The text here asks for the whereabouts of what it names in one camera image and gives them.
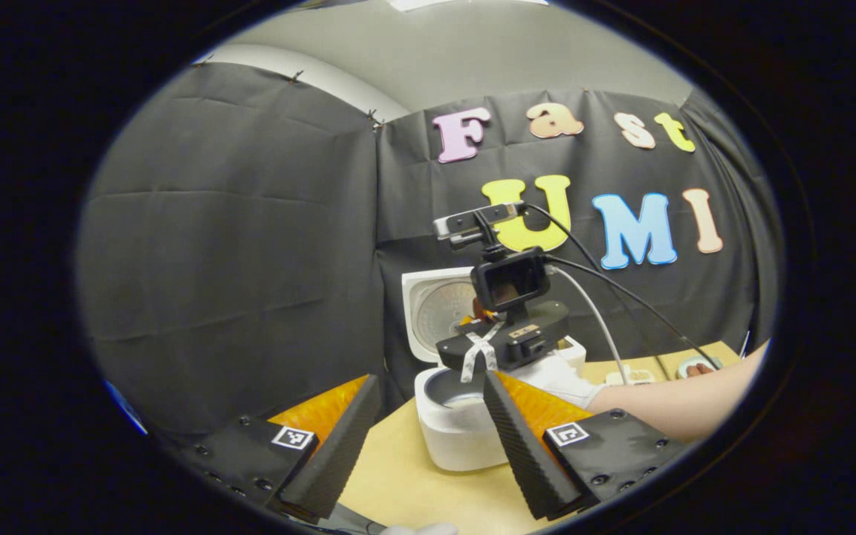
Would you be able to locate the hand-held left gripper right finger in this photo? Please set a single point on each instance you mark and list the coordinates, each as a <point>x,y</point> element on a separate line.
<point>521,453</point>

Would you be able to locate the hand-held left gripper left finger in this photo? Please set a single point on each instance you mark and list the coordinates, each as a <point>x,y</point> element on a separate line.
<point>331,453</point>

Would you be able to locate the white rice cooker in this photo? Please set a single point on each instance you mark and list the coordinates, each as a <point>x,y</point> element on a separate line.
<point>458,446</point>

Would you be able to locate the white divided dish of beans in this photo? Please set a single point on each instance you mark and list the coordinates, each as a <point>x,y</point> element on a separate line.
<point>630,377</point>

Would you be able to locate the red-brown meat slice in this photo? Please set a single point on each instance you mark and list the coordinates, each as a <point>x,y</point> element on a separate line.
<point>695,368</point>

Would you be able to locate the black backdrop cloth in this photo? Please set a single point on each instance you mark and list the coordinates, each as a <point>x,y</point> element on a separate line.
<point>235,282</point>

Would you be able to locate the green plate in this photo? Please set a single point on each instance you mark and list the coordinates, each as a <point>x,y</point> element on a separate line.
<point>707,364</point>

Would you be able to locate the large ceiling light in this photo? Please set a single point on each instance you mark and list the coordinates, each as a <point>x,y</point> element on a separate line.
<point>465,4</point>

